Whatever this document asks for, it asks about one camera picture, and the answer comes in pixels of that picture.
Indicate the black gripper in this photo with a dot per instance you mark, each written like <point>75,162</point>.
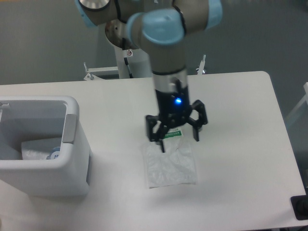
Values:
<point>174,111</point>

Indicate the white plastic wrapper green strip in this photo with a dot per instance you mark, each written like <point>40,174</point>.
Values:
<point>174,166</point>

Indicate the crushed clear plastic bottle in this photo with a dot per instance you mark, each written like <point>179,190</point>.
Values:
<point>44,149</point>

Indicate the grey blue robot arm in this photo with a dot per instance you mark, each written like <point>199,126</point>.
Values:
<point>160,33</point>

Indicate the white plastic trash can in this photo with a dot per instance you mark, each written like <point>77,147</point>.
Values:
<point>27,118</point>

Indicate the black clamp at table edge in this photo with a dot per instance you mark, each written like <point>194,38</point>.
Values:
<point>300,206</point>

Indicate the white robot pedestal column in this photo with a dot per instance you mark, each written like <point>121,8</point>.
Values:
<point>132,62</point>

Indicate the white pedestal base frame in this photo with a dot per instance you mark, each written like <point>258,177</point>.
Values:
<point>113,72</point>

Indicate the white frame at right edge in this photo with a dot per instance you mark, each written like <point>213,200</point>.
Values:
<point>298,110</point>

